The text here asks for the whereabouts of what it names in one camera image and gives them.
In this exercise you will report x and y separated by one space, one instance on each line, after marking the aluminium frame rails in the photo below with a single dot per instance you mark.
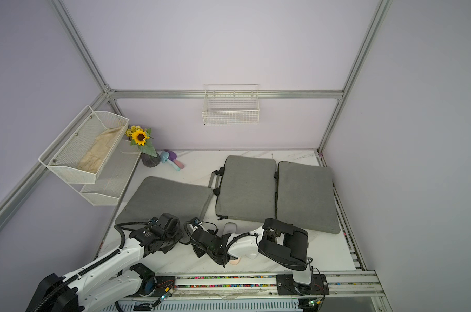
200 74

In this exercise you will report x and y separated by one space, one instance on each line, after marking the white computer mouse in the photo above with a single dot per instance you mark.
252 255

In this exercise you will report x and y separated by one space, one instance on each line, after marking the silver grey computer mouse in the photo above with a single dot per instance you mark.
230 228

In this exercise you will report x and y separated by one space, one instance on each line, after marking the upper white mesh shelf basket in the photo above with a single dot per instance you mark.
64 154

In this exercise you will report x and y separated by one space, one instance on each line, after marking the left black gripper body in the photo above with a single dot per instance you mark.
172 239

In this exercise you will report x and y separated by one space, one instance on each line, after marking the lower white mesh shelf basket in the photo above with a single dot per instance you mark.
112 181

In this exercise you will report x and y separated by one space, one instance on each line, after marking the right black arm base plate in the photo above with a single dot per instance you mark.
286 285

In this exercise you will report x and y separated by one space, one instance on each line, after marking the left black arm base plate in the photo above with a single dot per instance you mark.
161 286

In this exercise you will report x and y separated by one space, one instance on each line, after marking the white wire wall basket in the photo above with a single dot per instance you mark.
231 104

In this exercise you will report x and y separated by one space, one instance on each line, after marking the beige cloth in basket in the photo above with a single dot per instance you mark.
94 158

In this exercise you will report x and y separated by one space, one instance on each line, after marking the pink computer mouse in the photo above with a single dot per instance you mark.
235 261

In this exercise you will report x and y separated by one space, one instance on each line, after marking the artificial sunflower bouquet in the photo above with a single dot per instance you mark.
142 139

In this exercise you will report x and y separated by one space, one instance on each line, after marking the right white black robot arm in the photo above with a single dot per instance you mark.
283 243

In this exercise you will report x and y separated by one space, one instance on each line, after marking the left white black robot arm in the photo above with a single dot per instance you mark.
113 276

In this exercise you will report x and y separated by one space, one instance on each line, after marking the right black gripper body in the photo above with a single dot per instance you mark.
201 251

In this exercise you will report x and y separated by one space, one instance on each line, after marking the grey laptop bag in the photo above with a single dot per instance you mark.
305 197
245 189
156 196

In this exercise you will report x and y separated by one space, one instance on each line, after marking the white mesh shelf basket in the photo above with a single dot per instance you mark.
112 181
64 154

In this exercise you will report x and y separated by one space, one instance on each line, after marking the pastel toy mushrooms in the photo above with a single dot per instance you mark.
171 157

